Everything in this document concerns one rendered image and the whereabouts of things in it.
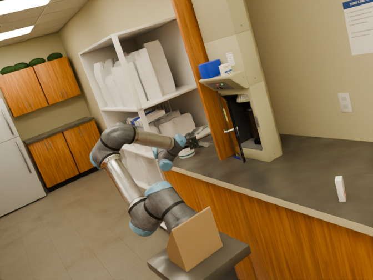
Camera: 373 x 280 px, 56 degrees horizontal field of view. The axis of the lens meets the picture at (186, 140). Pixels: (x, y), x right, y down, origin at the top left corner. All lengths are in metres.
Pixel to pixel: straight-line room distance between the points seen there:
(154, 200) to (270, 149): 0.94
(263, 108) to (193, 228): 0.97
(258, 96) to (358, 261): 1.00
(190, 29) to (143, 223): 1.27
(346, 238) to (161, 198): 0.77
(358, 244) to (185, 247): 0.69
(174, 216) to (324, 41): 1.32
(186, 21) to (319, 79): 0.88
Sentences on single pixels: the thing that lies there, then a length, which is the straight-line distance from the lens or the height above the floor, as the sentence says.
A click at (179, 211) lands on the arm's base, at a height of 1.14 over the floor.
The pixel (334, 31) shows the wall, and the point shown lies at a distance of 2.15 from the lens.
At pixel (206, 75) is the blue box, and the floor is 1.53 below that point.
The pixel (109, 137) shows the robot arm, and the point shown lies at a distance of 1.71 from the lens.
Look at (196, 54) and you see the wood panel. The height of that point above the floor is 1.66.
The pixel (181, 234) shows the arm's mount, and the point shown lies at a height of 1.09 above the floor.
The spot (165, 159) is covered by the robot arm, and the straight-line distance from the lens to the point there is 1.99.
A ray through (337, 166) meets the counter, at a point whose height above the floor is 0.94.
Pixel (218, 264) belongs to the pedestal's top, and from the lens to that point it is 1.43.
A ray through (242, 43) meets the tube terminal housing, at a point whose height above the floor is 1.65.
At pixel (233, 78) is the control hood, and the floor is 1.49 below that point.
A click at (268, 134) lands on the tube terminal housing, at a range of 2.16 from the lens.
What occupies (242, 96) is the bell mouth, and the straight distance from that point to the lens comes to 2.18.
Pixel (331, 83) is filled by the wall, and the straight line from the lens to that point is 2.25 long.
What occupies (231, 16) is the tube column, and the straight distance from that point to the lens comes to 2.03.
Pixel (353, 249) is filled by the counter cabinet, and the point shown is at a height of 0.78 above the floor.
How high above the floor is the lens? 1.76
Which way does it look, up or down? 15 degrees down
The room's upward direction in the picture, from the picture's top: 18 degrees counter-clockwise
